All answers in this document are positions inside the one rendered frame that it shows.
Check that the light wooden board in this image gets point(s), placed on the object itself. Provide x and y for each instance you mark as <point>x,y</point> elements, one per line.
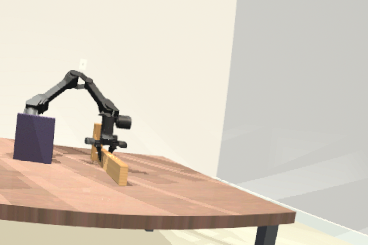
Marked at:
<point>114,167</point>

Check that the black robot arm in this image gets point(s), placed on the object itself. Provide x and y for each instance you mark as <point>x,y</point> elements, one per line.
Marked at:
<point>40,103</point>

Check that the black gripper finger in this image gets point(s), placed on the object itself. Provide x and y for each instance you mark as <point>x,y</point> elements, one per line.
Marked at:
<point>99,149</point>
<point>111,150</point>

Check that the wooden slotted post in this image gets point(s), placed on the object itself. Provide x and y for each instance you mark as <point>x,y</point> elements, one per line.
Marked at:
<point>96,135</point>

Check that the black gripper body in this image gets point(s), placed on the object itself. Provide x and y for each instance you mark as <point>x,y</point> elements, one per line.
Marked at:
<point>97,143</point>

